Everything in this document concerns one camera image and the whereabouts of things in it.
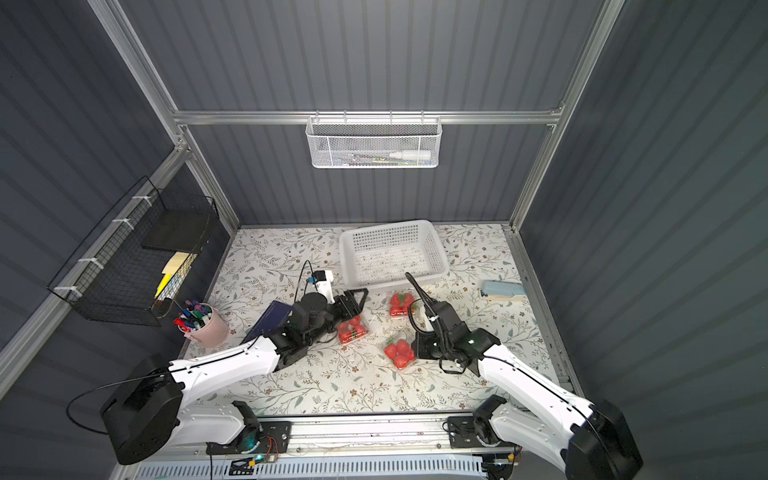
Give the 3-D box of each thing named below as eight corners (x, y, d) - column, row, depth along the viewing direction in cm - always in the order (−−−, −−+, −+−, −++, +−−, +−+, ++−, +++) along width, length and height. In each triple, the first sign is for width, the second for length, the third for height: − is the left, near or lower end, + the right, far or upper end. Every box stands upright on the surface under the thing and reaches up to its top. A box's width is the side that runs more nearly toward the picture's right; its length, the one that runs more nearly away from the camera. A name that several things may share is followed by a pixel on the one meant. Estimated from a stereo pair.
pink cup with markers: (197, 349, 90) (170, 329, 79) (209, 322, 96) (185, 300, 85) (225, 349, 90) (202, 329, 79) (235, 322, 96) (214, 300, 85)
